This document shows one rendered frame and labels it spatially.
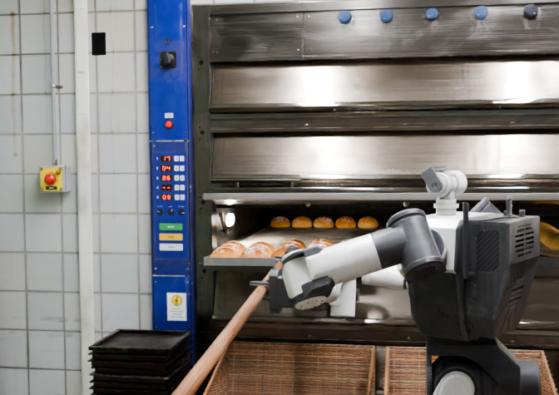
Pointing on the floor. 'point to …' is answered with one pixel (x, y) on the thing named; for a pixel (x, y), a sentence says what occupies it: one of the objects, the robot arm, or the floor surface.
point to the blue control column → (165, 100)
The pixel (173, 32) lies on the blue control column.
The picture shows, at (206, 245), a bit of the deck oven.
